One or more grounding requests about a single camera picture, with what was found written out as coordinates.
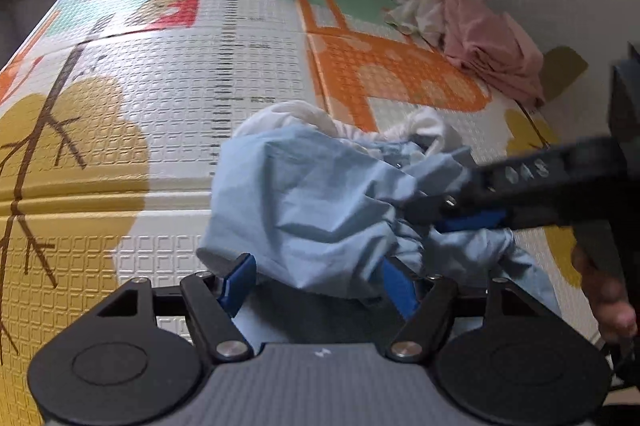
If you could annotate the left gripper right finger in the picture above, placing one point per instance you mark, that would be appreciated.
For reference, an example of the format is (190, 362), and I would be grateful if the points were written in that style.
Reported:
(425, 304)

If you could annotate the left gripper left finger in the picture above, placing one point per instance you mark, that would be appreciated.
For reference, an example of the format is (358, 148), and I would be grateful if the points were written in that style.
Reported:
(213, 298)

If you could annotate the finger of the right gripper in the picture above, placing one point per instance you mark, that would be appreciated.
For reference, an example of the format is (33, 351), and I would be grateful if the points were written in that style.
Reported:
(485, 219)

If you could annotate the light blue shirt white collar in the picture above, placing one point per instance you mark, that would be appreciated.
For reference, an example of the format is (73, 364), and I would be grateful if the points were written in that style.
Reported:
(319, 203)

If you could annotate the person's right hand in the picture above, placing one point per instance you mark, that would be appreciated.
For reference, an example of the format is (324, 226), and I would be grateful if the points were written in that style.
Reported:
(607, 298)

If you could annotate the pink folded cloth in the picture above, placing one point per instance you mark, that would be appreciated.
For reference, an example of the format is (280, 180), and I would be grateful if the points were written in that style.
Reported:
(495, 48)

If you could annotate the white crumpled cloth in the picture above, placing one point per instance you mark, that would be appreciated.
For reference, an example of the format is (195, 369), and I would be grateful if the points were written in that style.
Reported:
(424, 18)

